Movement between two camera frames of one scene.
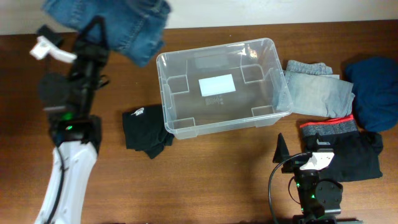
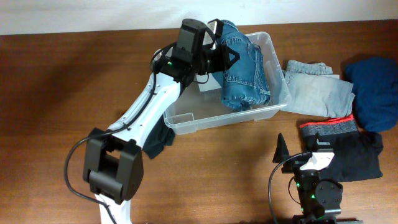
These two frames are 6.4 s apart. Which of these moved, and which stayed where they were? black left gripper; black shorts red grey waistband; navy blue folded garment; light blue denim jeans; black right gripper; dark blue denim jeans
Moved: dark blue denim jeans; black left gripper
Stayed: black shorts red grey waistband; navy blue folded garment; black right gripper; light blue denim jeans
